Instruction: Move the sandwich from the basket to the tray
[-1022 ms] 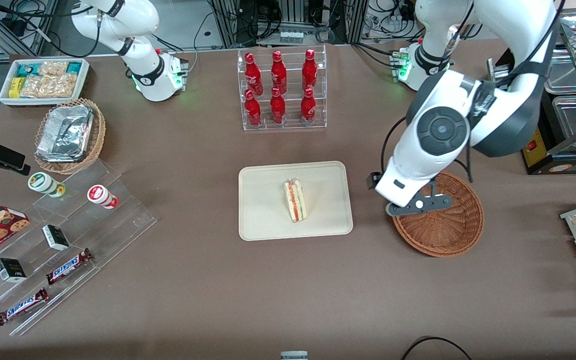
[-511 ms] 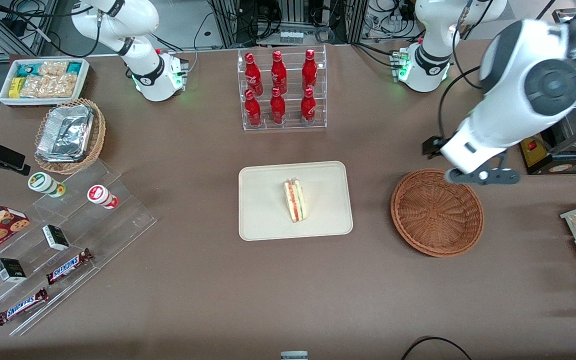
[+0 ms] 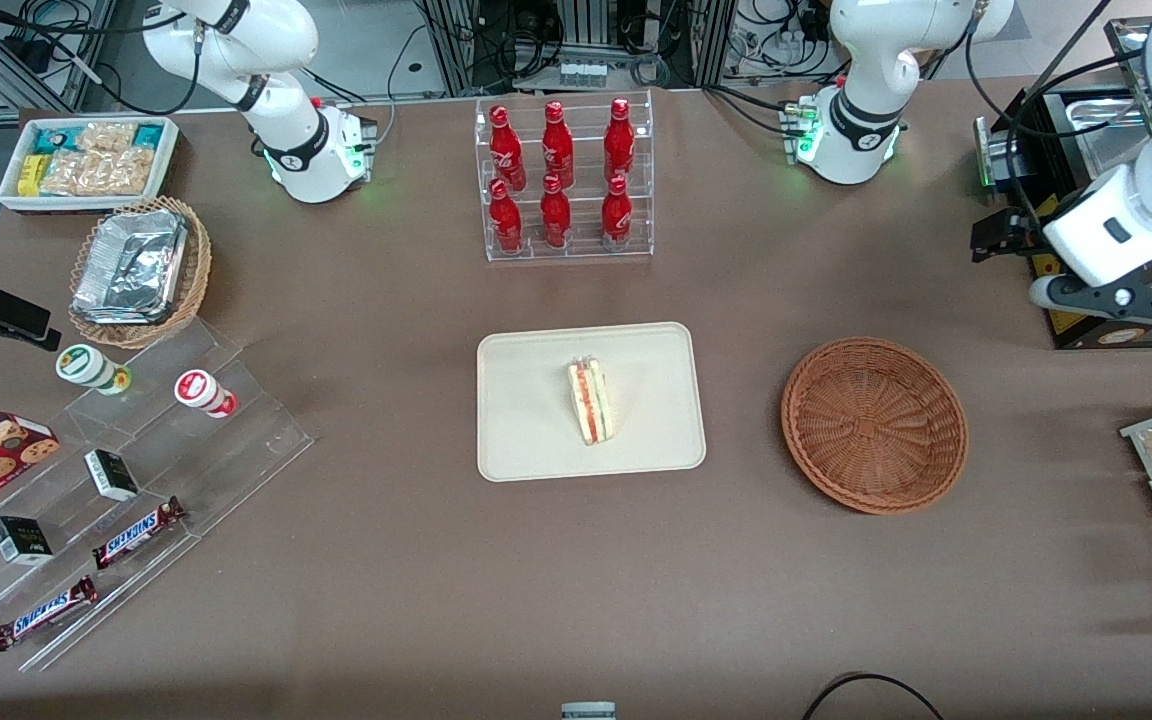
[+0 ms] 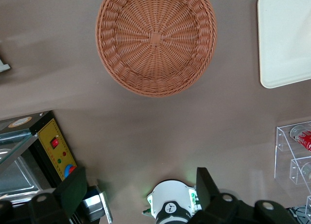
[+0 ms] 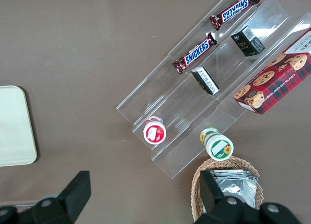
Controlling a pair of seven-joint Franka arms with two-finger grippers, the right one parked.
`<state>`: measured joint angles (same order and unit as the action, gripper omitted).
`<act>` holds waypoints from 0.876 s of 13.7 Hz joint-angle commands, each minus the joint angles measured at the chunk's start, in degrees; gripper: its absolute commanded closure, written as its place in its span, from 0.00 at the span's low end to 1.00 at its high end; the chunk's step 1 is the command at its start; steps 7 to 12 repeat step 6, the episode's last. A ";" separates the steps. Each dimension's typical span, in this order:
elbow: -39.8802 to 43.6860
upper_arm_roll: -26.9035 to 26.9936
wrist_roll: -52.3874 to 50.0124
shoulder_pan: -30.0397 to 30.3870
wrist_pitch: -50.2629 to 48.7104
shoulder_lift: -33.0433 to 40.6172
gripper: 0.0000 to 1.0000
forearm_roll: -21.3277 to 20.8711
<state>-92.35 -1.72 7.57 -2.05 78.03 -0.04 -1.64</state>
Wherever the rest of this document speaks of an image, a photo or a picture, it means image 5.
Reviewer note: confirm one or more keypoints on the small black carton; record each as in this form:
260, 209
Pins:
247, 43
205, 81

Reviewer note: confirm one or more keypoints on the red strawberry yoghurt cup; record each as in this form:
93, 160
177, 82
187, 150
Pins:
154, 134

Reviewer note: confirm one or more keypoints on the green sunflower yoghurt cup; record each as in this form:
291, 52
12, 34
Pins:
218, 147

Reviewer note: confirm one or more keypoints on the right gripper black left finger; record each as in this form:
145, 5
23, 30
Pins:
73, 197

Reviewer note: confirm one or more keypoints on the silver foil pouch stack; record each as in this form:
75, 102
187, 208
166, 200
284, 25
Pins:
235, 187

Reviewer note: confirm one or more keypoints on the red tartan cookie box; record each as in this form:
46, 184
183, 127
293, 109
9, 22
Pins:
274, 85

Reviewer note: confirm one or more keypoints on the light oval wicker basket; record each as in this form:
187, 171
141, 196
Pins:
199, 175

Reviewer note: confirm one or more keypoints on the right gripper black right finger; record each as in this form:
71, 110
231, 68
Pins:
213, 202

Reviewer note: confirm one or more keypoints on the Snickers chocolate bar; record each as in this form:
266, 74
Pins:
195, 53
234, 11

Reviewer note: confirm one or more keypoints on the beige plastic tray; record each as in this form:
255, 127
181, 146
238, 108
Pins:
14, 126

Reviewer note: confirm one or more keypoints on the clear acrylic stepped shelf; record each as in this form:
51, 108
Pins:
175, 107
267, 20

